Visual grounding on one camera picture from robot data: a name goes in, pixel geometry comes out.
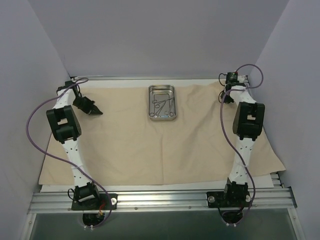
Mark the aluminium front rail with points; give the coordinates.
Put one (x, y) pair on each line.
(161, 201)

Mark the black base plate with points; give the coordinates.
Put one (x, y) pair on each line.
(90, 202)
(221, 199)

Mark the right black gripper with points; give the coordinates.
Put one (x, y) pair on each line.
(227, 98)

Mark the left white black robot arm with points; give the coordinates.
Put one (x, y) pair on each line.
(66, 130)

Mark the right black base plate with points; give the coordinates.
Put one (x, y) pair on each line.
(221, 199)

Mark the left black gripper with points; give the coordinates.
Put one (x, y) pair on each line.
(90, 106)

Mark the steel instrument tray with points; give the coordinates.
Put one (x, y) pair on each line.
(162, 91)

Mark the beige cloth wrap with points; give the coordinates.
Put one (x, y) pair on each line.
(124, 147)

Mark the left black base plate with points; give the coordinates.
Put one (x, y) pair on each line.
(90, 202)

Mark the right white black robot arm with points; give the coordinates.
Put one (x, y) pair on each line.
(247, 127)

